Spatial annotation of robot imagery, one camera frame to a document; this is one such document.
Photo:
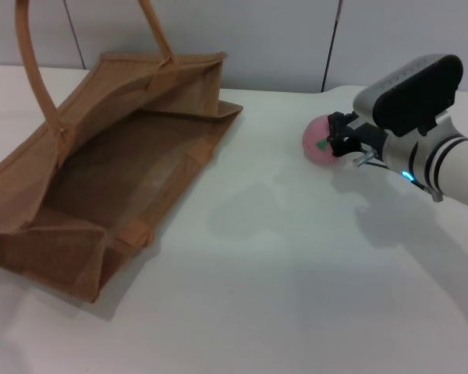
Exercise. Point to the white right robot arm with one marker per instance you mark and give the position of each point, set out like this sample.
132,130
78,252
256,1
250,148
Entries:
452,167

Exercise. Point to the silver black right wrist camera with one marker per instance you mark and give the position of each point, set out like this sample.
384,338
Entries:
413,97

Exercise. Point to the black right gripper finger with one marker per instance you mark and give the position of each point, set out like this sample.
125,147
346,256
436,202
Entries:
341,146
339,122

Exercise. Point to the brown jute handbag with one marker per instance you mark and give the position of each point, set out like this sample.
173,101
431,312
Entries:
121,156

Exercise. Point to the pink peach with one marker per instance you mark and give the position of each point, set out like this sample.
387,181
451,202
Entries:
316,134

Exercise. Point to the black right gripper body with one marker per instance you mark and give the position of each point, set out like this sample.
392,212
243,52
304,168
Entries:
372,138

